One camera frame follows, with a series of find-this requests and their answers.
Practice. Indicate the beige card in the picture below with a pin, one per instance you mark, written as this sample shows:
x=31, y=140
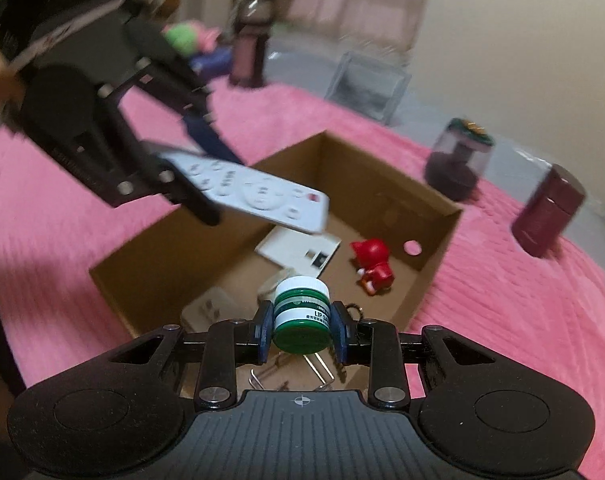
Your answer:
x=212, y=310

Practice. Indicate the white and blue flat box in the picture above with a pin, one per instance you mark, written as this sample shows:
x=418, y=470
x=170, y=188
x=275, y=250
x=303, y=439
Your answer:
x=212, y=62

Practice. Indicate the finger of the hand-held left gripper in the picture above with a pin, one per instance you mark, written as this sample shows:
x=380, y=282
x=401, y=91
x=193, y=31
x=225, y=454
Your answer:
x=202, y=127
x=192, y=200

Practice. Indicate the maroon cylinder container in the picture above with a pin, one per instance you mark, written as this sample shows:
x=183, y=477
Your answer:
x=547, y=215

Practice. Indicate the metal hex keys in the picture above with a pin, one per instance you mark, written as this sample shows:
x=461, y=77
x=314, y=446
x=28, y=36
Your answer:
x=302, y=370

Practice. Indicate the green white balm jar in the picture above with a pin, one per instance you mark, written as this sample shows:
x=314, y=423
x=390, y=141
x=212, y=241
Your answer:
x=302, y=320

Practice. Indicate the brown cardboard box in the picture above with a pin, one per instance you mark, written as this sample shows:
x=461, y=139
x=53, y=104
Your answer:
x=382, y=195

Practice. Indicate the pink curtain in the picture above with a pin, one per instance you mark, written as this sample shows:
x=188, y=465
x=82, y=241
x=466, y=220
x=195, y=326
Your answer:
x=362, y=0

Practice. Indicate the glass picture frame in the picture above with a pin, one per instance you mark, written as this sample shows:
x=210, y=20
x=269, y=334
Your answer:
x=367, y=87

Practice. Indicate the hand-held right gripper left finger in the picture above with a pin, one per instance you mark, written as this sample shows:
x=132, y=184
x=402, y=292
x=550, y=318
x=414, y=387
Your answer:
x=264, y=325

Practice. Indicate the green pink plush toy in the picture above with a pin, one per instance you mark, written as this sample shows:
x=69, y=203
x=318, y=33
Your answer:
x=187, y=37

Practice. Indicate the person's left hand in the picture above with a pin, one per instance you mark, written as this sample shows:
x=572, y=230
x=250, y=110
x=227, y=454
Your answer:
x=0, y=77

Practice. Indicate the red toy figure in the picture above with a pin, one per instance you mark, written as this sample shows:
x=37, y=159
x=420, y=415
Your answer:
x=372, y=265

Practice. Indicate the pink water bottle black frame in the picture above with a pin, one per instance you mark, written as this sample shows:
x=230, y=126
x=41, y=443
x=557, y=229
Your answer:
x=250, y=55

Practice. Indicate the purple transparent jar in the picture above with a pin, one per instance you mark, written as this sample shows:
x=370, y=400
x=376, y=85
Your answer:
x=455, y=165

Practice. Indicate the white remote control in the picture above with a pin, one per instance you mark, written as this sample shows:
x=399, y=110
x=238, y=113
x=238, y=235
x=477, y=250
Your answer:
x=262, y=195

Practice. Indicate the white booklet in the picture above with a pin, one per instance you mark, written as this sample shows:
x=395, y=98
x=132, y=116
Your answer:
x=292, y=252

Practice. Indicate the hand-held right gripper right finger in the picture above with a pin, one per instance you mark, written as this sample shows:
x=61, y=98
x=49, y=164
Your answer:
x=338, y=330

